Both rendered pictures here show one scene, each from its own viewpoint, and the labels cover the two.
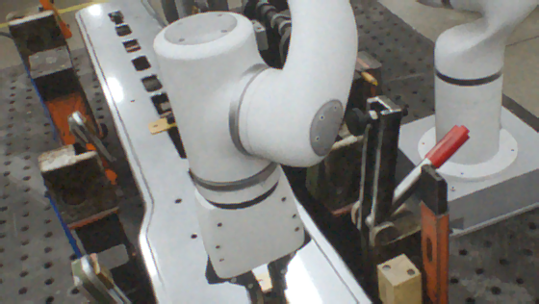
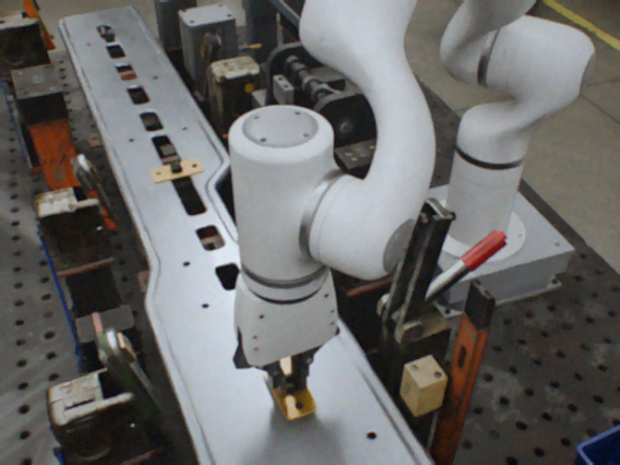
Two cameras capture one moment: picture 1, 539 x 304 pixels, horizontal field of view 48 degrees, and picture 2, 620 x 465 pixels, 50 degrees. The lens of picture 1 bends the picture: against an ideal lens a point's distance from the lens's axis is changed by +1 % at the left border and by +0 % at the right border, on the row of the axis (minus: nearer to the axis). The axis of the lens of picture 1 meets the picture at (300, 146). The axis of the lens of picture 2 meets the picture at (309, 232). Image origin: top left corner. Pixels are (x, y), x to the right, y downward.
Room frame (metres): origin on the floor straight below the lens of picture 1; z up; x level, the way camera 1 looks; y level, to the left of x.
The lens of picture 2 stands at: (0.02, 0.09, 1.63)
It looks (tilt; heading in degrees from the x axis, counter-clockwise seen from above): 41 degrees down; 354
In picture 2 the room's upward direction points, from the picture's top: 1 degrees clockwise
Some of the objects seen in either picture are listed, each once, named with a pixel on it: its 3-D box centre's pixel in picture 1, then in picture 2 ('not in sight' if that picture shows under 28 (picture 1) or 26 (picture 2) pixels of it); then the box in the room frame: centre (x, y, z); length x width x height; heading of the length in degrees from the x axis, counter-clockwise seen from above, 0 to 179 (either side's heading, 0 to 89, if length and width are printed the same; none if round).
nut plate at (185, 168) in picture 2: (171, 119); (176, 168); (0.91, 0.21, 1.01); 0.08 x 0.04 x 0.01; 109
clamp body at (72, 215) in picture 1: (102, 233); (90, 281); (0.80, 0.36, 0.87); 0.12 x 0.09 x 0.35; 109
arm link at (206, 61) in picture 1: (221, 96); (286, 193); (0.47, 0.06, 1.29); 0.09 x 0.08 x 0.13; 51
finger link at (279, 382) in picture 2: (243, 288); (267, 373); (0.46, 0.09, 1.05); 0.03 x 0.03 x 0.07; 19
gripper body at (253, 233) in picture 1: (248, 215); (286, 306); (0.47, 0.06, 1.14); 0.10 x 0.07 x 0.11; 109
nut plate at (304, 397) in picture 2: (269, 297); (288, 383); (0.47, 0.06, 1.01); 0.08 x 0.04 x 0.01; 19
